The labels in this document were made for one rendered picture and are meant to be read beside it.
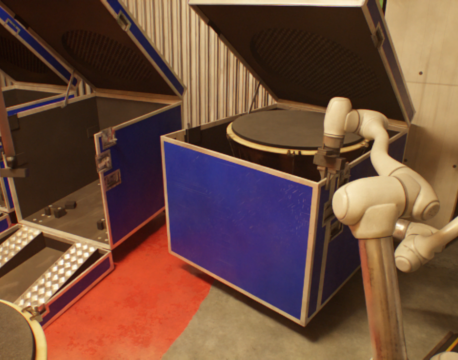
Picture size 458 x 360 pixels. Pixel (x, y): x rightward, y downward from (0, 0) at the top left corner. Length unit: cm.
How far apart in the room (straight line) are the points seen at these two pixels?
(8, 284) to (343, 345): 208
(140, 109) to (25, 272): 152
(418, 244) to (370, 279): 45
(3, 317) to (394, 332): 115
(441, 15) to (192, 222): 198
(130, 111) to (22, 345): 255
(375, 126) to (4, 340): 150
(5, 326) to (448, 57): 271
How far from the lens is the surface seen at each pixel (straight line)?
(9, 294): 291
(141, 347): 234
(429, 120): 300
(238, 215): 211
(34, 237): 316
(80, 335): 249
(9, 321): 141
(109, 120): 374
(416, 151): 306
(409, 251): 167
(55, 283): 274
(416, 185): 131
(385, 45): 212
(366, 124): 177
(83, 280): 269
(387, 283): 126
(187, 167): 228
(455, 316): 278
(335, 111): 173
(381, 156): 148
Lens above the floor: 165
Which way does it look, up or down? 23 degrees down
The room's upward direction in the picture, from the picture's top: 1 degrees clockwise
